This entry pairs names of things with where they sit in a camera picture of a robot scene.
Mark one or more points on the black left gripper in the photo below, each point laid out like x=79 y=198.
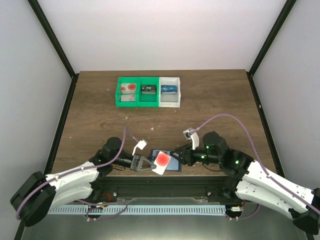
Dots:
x=135 y=163

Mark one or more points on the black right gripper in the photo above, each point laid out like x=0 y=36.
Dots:
x=187 y=156

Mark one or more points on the blue leather card holder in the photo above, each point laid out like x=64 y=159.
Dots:
x=173 y=165

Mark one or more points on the white card with red dot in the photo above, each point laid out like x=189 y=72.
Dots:
x=132 y=88

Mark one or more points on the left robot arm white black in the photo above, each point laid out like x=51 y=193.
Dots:
x=41 y=193

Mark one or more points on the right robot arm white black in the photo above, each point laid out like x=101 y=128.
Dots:
x=248 y=180

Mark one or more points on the blue card in bin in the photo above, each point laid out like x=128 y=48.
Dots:
x=169 y=89

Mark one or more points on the black card in bin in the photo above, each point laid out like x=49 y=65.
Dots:
x=148 y=89

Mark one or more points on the red white card in bin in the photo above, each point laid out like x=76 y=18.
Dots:
x=125 y=88

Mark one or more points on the white plastic bin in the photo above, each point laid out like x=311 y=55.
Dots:
x=169 y=100

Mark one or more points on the middle green plastic bin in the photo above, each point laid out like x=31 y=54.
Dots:
x=148 y=100

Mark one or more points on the green plastic bin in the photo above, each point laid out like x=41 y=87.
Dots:
x=126 y=79
x=148 y=100

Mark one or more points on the left green plastic bin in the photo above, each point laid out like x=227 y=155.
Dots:
x=126 y=79

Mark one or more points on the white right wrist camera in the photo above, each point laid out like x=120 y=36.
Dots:
x=191 y=135

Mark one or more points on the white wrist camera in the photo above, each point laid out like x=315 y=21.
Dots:
x=191 y=135
x=141 y=144

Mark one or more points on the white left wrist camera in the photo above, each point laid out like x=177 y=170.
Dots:
x=141 y=144

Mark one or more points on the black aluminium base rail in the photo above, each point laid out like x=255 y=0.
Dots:
x=213 y=189

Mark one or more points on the light blue slotted cable duct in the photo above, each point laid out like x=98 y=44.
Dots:
x=135 y=210

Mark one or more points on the right black frame post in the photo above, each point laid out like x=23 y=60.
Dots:
x=280 y=20

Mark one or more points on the black frame post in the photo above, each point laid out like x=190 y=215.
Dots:
x=280 y=20
x=44 y=22

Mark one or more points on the left black frame post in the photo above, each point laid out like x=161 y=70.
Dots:
x=44 y=22

